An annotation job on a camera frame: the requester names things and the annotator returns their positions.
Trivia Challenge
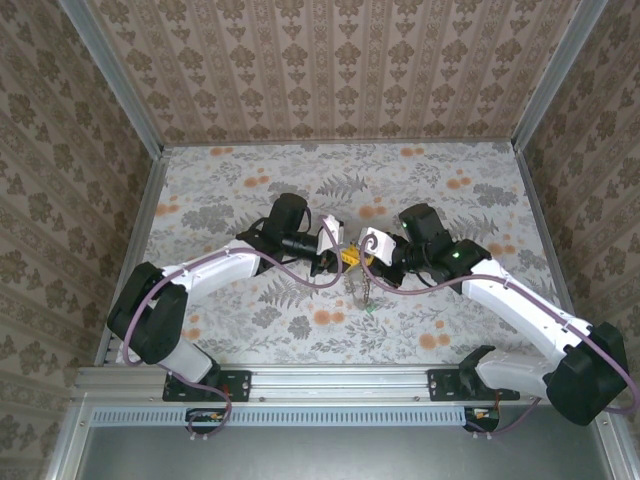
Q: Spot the aluminium frame rail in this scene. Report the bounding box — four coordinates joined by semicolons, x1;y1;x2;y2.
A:
44;394;94;480
597;419;640;480
93;149;171;369
74;365;539;404
162;138;519;150
513;144;584;329

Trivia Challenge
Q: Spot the grey metal panel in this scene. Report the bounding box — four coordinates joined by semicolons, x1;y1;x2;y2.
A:
74;424;616;480

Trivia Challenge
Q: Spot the aluminium frame post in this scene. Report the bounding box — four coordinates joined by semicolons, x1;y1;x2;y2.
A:
512;0;609;154
57;0;166;159

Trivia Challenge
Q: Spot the grey slotted cable duct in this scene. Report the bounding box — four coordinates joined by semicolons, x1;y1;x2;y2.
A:
92;403;474;427

